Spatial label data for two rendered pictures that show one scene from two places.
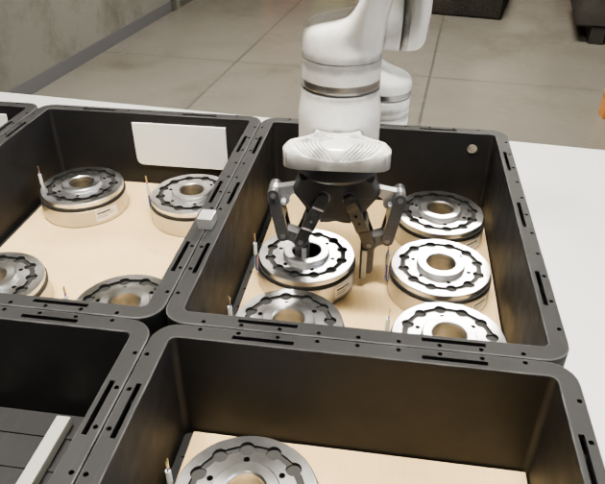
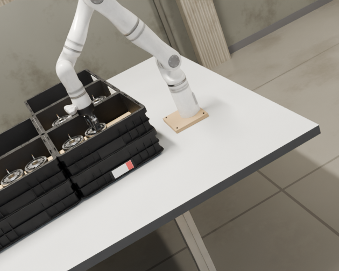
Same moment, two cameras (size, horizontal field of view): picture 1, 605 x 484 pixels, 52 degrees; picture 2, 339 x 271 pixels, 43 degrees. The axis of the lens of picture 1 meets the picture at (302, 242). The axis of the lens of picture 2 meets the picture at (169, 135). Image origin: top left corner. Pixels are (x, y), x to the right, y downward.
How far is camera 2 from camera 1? 176 cm
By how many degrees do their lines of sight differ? 56
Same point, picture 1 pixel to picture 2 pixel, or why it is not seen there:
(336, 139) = (70, 107)
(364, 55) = (69, 91)
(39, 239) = not seen: hidden behind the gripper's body
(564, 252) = (200, 151)
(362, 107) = (74, 101)
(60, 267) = not seen: hidden behind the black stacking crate
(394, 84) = (169, 80)
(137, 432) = (27, 148)
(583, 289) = (183, 163)
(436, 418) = not seen: hidden behind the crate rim
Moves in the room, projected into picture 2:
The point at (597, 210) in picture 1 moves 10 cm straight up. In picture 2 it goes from (238, 140) to (231, 119)
